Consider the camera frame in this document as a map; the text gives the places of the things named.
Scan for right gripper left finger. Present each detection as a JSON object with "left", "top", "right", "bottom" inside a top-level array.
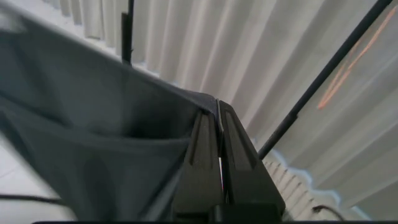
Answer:
[{"left": 172, "top": 110, "right": 225, "bottom": 223}]

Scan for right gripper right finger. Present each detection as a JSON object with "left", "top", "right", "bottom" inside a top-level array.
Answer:
[{"left": 216, "top": 99, "right": 286, "bottom": 218}]

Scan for dark grey garment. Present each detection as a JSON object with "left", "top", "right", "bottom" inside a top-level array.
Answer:
[{"left": 0, "top": 9, "right": 218, "bottom": 222}]

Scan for white laundry basket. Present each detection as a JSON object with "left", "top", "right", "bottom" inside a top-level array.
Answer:
[{"left": 262, "top": 152, "right": 352, "bottom": 222}]

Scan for black cable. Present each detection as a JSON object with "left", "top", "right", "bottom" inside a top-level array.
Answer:
[{"left": 0, "top": 193, "right": 66, "bottom": 206}]

